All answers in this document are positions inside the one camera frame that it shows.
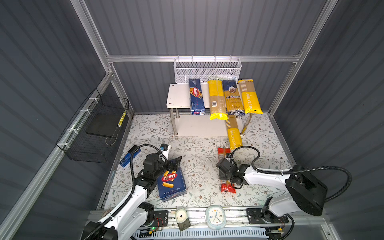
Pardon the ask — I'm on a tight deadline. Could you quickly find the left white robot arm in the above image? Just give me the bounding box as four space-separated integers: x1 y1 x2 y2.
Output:
81 154 182 240

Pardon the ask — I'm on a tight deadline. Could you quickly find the blue stapler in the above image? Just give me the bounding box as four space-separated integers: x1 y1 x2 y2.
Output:
120 145 141 168

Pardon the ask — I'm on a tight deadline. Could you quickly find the white analog clock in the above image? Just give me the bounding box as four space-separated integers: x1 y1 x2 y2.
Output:
205 205 227 230

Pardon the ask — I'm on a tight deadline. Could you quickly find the blue Ankara spaghetti bag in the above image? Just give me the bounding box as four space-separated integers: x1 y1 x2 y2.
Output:
223 80 245 116

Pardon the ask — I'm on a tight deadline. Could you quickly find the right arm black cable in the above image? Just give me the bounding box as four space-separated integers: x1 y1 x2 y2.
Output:
230 145 353 202

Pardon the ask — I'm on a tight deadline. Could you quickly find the aluminium mounting rail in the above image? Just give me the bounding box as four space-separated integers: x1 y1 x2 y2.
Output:
88 205 326 240

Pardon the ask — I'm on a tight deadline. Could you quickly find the blue Barilla spaghetti box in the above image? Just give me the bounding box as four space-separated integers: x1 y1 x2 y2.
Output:
189 79 206 116

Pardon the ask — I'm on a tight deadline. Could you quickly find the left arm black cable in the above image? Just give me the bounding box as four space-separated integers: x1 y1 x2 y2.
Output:
80 144 166 240

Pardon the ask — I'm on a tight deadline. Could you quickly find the yellow clear spaghetti bag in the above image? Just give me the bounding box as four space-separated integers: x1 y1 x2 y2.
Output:
208 80 228 121

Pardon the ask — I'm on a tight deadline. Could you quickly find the tape roll dispenser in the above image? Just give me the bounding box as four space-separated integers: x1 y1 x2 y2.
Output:
175 207 191 232

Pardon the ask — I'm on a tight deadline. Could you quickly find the black wire mesh basket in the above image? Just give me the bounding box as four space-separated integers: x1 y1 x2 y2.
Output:
56 89 130 164

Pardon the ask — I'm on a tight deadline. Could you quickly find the yellow green marker pen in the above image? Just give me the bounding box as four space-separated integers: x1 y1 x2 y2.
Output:
117 111 127 128

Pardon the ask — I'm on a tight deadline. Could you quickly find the blue Barilla rigatoni box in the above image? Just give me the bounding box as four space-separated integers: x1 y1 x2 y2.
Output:
157 168 187 202

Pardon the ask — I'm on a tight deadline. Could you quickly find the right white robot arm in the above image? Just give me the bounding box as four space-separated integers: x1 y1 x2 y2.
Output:
216 159 328 222

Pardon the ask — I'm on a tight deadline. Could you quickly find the red spaghetti bag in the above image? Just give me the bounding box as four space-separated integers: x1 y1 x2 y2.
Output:
218 148 236 194

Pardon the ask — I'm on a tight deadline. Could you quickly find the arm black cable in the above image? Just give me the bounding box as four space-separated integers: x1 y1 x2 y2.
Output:
230 145 353 202
80 144 166 240

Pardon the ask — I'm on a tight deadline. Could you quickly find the white wire mesh basket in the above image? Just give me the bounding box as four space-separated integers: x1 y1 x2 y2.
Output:
173 58 242 84

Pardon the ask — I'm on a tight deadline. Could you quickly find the yellow Pastatime spaghetti bag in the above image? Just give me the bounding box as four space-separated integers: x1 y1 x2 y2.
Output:
238 79 263 115

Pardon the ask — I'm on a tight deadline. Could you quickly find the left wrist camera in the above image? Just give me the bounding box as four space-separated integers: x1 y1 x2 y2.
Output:
160 144 170 159

